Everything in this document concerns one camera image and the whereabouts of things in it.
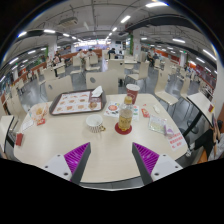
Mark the clear plastic pouch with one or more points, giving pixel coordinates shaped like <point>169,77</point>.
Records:
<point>156,124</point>

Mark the dark food tray, paper liner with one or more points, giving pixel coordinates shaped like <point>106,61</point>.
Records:
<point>73,103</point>

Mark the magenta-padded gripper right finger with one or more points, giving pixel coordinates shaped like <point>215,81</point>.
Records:
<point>147,159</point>

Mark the clear plastic food bag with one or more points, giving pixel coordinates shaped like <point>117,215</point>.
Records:
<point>38,111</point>

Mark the ceiling lights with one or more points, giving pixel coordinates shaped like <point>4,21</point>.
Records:
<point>156,4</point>

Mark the white paper receipt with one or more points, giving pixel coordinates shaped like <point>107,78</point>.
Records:
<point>27,124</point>

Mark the clear tea bottle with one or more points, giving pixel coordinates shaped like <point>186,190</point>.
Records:
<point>125,116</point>

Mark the red paper cup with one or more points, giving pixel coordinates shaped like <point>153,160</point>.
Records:
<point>132,93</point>

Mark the beige chair with round hole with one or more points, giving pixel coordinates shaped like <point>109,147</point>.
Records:
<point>103,81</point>
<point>59,87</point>

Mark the ceiling air conditioner unit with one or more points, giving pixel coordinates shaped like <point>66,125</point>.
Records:
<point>67,22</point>

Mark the colourful printed flyer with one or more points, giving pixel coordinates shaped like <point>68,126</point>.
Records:
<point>111,109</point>

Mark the white paper napkin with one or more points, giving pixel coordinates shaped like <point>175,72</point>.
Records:
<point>97,91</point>

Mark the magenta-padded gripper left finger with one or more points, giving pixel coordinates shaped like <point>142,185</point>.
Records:
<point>76,159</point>

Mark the red box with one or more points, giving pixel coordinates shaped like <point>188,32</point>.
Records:
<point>19,139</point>

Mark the flat round red coaster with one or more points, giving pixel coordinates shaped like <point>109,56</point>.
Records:
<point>123,133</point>

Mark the white neighbouring table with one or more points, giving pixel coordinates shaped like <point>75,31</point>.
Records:
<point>200,101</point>
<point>6,130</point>

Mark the small red sauce packet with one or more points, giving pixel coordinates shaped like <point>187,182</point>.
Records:
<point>145,112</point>
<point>41,122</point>

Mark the beige canteen chairs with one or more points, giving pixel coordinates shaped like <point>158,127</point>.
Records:
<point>143,70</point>

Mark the person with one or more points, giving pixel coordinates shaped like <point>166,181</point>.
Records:
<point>56,57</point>
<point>206,141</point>
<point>150,57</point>
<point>111,53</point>
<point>81,53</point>
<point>90,52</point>

